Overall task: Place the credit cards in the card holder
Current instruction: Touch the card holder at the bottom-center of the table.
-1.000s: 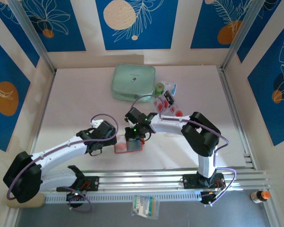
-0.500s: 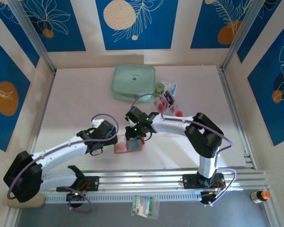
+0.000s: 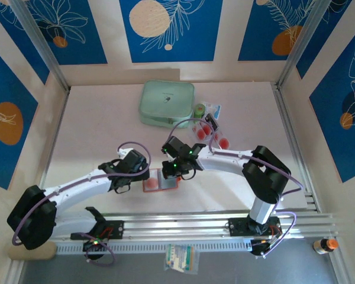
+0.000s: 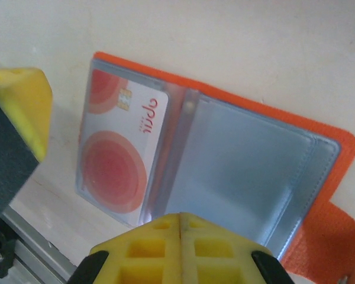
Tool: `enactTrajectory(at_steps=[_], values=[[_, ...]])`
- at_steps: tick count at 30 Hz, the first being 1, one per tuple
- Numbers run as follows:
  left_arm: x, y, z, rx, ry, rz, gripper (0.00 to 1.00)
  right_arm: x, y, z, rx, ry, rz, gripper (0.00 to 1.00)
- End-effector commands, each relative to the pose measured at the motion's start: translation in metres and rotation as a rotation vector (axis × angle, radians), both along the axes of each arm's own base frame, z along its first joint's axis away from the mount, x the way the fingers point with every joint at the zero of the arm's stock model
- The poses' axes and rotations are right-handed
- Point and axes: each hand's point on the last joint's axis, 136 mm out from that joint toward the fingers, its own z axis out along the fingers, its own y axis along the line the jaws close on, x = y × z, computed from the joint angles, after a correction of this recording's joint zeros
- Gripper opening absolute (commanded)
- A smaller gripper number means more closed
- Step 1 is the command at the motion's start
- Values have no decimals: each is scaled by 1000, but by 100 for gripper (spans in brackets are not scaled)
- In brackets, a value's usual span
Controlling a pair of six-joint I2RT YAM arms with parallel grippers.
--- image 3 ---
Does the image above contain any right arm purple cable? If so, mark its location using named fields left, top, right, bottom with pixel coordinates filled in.
left=168, top=118, right=305, bottom=262

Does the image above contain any clear bag of plasters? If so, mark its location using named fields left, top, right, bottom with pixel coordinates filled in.
left=164, top=244, right=201, bottom=272

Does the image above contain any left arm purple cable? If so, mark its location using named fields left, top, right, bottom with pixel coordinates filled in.
left=11, top=141, right=151, bottom=267

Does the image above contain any beige foam block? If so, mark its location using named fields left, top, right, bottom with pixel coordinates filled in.
left=8, top=242, right=57, bottom=261

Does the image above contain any aluminium corner post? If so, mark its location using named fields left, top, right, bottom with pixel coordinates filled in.
left=275, top=0, right=337, bottom=89
left=9, top=0, right=71, bottom=93

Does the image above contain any brown bottle with orange cap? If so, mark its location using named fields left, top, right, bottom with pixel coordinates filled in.
left=312, top=238, right=340, bottom=255

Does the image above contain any black controller board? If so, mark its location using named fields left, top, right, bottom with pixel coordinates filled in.
left=82, top=238, right=108, bottom=253
left=250, top=239, right=273, bottom=257

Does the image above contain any green tape roll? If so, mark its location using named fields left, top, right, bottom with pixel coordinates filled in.
left=194, top=103, right=206, bottom=121

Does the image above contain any white slotted cable duct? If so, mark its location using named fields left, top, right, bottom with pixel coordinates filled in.
left=56, top=238, right=252, bottom=254

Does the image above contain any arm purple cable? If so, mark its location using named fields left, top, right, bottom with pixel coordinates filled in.
left=168, top=118, right=305, bottom=262
left=11, top=141, right=151, bottom=267

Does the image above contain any aluminium side rail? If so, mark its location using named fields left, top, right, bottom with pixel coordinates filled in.
left=270, top=82, right=322, bottom=214
left=32, top=88, right=70, bottom=220

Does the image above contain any white card with red circles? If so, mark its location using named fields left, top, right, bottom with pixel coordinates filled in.
left=215, top=136, right=231, bottom=150
left=192, top=122, right=213, bottom=141
left=144, top=176, right=160, bottom=191

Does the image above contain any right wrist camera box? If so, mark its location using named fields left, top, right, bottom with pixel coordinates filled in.
left=161, top=135, right=191, bottom=158

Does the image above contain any orange card holder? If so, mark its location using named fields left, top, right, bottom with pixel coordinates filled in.
left=141, top=167, right=179, bottom=193

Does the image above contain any white blue paper packet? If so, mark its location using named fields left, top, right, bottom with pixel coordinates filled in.
left=202, top=101, right=222, bottom=120

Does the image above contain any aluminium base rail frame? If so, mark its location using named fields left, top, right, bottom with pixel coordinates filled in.
left=13, top=209, right=340, bottom=242

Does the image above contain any mint green zip pouch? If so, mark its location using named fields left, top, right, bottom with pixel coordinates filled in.
left=138, top=80, right=195, bottom=130

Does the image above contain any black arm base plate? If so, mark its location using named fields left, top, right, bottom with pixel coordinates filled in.
left=228, top=217, right=282, bottom=237
left=70, top=220, right=124, bottom=240

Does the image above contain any black vip card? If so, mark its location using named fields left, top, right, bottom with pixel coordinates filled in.
left=204, top=113, right=220, bottom=128

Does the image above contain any red sachet strip pack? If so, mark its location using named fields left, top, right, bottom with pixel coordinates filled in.
left=191, top=113, right=233, bottom=151

